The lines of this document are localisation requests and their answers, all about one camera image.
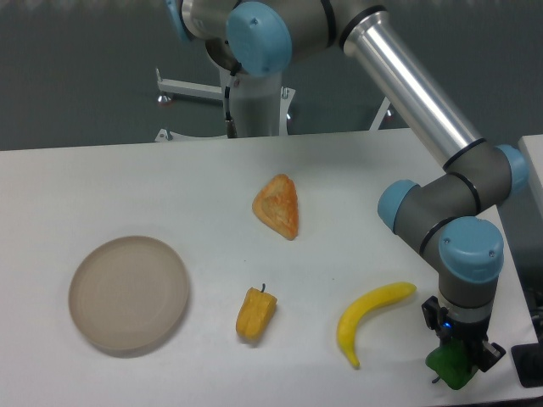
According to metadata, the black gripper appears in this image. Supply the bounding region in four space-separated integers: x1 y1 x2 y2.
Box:
422 296 506 372

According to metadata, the green toy pepper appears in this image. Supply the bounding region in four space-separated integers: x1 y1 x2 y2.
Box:
425 339 477 390

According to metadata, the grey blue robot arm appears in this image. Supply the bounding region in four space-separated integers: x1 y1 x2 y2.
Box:
165 1 529 375

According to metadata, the orange toy pepper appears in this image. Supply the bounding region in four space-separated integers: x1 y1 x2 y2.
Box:
236 284 277 343

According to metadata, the black device at edge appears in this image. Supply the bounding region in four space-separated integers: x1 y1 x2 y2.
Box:
511 343 542 388

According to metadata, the yellow toy banana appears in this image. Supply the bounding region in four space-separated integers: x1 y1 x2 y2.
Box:
336 282 417 370

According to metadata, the orange triangular bread toy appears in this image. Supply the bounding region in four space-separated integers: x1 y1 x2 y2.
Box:
252 174 299 241

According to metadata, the beige round plate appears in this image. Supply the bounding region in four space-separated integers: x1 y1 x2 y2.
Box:
68 236 190 354

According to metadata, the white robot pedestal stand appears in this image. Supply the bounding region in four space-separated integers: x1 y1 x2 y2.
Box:
153 37 398 143

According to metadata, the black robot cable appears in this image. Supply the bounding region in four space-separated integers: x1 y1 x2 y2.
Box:
223 62 243 139

